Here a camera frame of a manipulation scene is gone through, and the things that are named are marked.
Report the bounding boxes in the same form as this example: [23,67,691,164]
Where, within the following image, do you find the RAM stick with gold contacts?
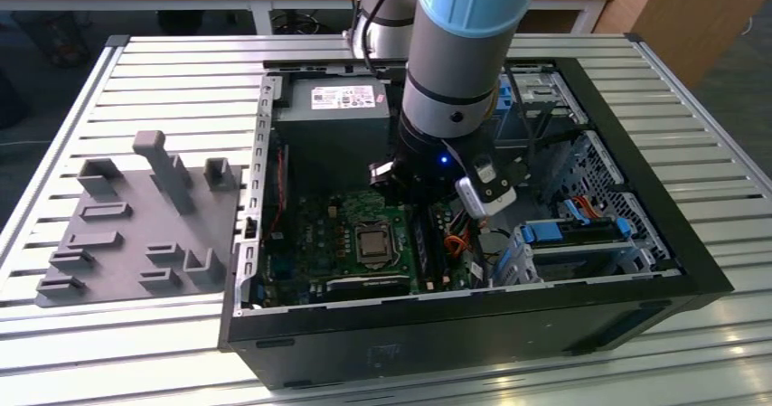
[419,202,442,289]

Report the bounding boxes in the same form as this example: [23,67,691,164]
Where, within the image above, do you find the green Dell motherboard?
[255,188,483,307]

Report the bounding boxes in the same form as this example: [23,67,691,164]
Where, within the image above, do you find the metal socket cover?
[351,222,397,268]

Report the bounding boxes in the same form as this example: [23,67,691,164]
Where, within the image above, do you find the silver CPU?
[359,230,386,258]

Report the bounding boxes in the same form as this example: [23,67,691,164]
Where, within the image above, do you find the round case speaker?
[479,228,514,256]

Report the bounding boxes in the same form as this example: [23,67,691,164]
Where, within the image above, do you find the blue disk carrier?
[517,218,633,247]

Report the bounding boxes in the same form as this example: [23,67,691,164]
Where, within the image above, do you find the grey power supply unit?
[273,79,403,194]

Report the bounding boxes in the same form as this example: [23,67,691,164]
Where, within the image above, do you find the black graphics card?
[322,273,414,297]

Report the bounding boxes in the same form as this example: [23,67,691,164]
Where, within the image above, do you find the perforated metal drive cage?
[499,129,686,285]

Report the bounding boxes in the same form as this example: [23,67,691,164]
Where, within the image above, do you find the black open PC case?
[215,55,734,392]

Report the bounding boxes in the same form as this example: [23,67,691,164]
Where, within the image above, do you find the black chair base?
[267,10,323,35]

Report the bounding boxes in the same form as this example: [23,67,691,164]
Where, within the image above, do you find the grey parts rack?
[34,129,246,308]

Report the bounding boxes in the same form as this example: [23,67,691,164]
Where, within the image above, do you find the wooden cabinet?
[593,0,772,90]

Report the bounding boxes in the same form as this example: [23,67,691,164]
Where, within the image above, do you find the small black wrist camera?
[366,160,397,189]

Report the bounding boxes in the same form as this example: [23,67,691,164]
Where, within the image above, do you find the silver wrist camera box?
[451,153,519,221]

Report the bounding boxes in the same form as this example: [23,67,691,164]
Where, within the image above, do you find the black camera cable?
[502,60,543,185]

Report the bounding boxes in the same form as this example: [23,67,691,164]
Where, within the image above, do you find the orange wires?
[443,235,481,259]

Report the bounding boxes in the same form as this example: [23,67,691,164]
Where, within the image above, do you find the thin wire locking lever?
[390,222,406,269]

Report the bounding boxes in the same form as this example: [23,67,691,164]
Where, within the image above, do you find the red black twisted wire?
[266,146,289,244]

